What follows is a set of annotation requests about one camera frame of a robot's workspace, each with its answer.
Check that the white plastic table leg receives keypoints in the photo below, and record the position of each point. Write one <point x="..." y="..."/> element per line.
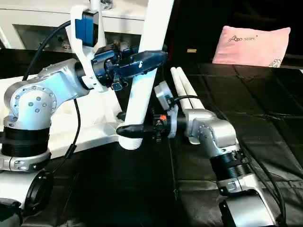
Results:
<point x="95" y="4"/>
<point x="176" y="78"/>
<point x="187" y="82"/>
<point x="149" y="28"/>

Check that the small yellow label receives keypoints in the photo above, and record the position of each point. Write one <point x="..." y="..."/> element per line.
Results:
<point x="191" y="50"/>

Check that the dark ornament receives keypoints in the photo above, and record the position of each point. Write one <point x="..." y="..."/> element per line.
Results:
<point x="107" y="4"/>

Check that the black sofa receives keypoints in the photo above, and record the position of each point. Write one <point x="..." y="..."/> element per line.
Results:
<point x="199" y="23"/>

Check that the white glass-door cabinet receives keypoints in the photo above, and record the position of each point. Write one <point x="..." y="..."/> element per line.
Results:
<point x="38" y="19"/>

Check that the black work mat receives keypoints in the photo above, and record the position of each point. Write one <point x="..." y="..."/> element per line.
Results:
<point x="265" y="118"/>

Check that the pink printed pillow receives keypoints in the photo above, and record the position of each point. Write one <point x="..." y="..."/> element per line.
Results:
<point x="251" y="46"/>

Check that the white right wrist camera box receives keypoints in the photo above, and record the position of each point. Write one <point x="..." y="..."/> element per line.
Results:
<point x="164" y="97"/>

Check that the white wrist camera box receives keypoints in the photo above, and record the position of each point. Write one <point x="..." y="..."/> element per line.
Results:
<point x="85" y="33"/>
<point x="164" y="97"/>

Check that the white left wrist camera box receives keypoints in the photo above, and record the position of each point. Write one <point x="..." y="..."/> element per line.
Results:
<point x="85" y="33"/>

